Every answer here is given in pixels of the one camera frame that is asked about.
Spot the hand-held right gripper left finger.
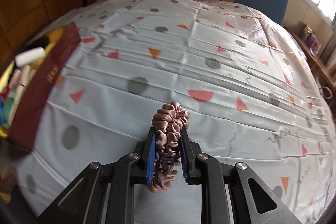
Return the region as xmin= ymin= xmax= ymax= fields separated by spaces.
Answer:
xmin=39 ymin=128 xmax=156 ymax=224

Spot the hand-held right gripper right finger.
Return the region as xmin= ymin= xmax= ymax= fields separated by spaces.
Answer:
xmin=181 ymin=129 xmax=302 ymax=224

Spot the pink satin scrunchie headband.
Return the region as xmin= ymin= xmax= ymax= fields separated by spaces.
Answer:
xmin=145 ymin=101 xmax=191 ymax=193

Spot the red box with gold interior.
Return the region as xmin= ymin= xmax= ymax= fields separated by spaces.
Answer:
xmin=0 ymin=23 xmax=82 ymax=154

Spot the green round cap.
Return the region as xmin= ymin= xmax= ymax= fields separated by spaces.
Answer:
xmin=3 ymin=96 xmax=17 ymax=125

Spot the beige sponge block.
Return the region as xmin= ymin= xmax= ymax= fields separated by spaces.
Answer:
xmin=15 ymin=67 xmax=35 ymax=88

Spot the white foam sponge block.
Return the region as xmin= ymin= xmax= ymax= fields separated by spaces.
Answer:
xmin=15 ymin=47 xmax=46 ymax=67

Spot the wooden bedside table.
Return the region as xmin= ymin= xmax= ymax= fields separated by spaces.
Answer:
xmin=286 ymin=27 xmax=332 ymax=88

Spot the purple box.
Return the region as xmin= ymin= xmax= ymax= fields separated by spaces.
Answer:
xmin=310 ymin=32 xmax=322 ymax=57

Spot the small printed box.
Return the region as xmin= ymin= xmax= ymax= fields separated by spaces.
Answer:
xmin=300 ymin=24 xmax=313 ymax=41

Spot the patterned curtain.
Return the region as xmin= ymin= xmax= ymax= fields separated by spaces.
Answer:
xmin=325 ymin=4 xmax=336 ymax=75

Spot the white cable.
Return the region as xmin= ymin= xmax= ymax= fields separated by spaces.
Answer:
xmin=320 ymin=86 xmax=333 ymax=100

